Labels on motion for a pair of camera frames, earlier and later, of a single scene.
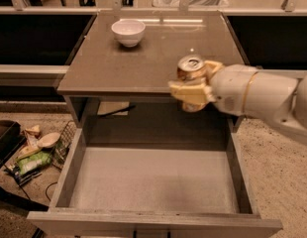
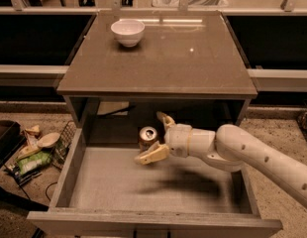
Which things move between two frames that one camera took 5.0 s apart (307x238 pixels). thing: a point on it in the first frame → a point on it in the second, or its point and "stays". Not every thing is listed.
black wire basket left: (63, 145) stays
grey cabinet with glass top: (116, 73) stays
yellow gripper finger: (191, 92) → (157, 152)
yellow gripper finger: (210, 67) → (169, 122)
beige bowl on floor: (49, 140) stays
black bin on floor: (8, 139) stays
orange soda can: (192, 68) → (148, 136)
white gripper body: (229, 89) → (178, 139)
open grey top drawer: (153, 180) stays
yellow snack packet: (32, 145) stays
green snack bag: (35, 161) stays
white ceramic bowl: (129, 31) stays
